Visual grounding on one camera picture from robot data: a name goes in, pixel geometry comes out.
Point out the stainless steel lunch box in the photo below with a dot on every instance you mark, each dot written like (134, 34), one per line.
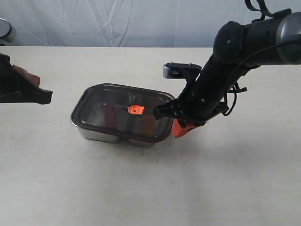
(105, 136)

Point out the dark transparent lid orange seal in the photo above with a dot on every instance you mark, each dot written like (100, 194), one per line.
(122, 110)

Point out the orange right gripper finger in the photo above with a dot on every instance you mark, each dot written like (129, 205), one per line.
(181, 128)

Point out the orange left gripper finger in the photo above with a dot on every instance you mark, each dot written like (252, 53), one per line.
(32, 77)

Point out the yellow cheese block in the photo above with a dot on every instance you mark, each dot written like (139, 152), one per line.
(148, 125)

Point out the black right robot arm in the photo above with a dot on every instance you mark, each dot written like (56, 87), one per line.
(237, 50)

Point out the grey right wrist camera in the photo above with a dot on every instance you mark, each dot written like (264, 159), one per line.
(181, 71)

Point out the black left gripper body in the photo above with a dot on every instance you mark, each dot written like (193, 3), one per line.
(17, 87)

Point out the red sausage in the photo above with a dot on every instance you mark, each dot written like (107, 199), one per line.
(110, 116)

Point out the blue-grey backdrop cloth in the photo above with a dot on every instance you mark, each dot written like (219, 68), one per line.
(121, 23)

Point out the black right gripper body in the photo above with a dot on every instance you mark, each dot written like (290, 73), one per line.
(200, 100)

